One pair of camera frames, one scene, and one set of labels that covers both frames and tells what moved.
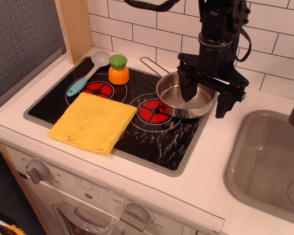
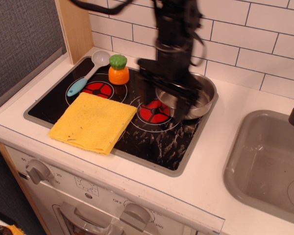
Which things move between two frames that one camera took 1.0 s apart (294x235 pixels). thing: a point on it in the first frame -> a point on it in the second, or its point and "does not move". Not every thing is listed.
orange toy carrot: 118,74 does not move
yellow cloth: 90,122 does not move
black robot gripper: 214,67 -> 172,67
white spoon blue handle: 100,58 does not move
